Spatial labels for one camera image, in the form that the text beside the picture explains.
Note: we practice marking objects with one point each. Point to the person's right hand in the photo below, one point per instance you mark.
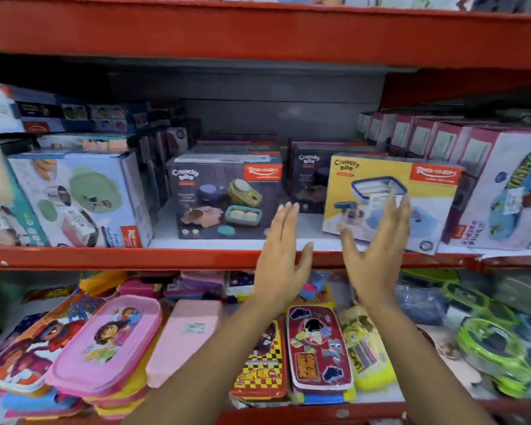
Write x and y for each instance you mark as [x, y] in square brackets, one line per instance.
[378, 269]

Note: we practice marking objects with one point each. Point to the person's left hand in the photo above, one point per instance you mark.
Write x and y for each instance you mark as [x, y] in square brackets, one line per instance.
[276, 269]

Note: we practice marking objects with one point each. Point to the person's left thumb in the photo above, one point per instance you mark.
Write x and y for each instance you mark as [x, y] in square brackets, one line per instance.
[304, 260]

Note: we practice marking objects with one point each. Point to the person's right thumb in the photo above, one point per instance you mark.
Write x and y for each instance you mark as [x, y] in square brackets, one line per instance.
[349, 245]

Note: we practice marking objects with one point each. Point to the person's left forearm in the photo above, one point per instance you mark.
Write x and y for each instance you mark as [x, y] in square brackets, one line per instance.
[212, 367]

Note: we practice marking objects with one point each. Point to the person's right forearm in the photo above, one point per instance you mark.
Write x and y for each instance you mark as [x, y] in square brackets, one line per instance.
[425, 371]

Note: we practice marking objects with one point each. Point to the dark purple lunch box carton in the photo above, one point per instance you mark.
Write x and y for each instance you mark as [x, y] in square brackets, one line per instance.
[309, 172]

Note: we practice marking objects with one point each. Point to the dark red cartoon lunch box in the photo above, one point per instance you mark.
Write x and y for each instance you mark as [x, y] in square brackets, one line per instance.
[318, 349]

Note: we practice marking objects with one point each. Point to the blue plastic bag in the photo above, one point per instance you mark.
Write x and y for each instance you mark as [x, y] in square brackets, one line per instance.
[420, 303]

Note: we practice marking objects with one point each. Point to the yellow lunch box carton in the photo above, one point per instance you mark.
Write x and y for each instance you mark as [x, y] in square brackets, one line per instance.
[429, 194]

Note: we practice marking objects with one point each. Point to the yellow cartoon lunch box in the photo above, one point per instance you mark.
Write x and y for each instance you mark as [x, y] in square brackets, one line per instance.
[365, 349]

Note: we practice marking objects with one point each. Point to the purple plastic box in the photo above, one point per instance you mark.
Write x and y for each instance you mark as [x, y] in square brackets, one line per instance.
[201, 281]

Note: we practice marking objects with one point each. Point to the yellow checkered red lunch box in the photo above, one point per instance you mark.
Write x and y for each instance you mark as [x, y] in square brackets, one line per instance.
[263, 362]

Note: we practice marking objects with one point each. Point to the dark grey lunch box carton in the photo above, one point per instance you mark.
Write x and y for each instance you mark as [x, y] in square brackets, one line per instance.
[212, 194]

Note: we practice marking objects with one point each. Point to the row of pink white cartons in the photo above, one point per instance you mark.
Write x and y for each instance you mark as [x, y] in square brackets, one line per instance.
[420, 137]

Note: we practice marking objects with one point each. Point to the clear container green clips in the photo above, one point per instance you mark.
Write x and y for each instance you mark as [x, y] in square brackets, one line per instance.
[478, 303]
[495, 354]

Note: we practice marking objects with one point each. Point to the red metal shelf beam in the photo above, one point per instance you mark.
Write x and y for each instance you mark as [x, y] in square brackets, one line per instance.
[265, 33]
[380, 413]
[159, 258]

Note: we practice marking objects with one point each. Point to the plain pink lunch box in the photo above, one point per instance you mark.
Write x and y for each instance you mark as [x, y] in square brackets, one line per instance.
[183, 340]

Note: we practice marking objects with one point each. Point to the white carton blue car print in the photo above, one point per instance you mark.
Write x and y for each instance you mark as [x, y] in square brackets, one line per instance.
[504, 194]

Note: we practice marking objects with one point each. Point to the yellow plastic box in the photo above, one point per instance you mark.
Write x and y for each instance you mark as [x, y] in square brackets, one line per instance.
[99, 282]

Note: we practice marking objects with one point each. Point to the pink cartoon lunch box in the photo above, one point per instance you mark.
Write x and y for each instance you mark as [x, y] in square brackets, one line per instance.
[106, 345]

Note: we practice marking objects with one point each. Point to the white carton green lunch box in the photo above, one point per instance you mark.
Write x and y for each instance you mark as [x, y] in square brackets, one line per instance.
[84, 199]

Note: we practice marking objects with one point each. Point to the stack of dark printed cartons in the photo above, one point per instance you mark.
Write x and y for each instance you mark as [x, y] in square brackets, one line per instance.
[71, 115]

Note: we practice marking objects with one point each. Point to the red blue cartoon lunch box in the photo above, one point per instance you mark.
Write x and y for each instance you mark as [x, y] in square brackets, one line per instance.
[26, 345]

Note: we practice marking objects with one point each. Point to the teal and white carton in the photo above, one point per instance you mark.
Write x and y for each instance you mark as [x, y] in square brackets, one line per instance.
[0, 203]

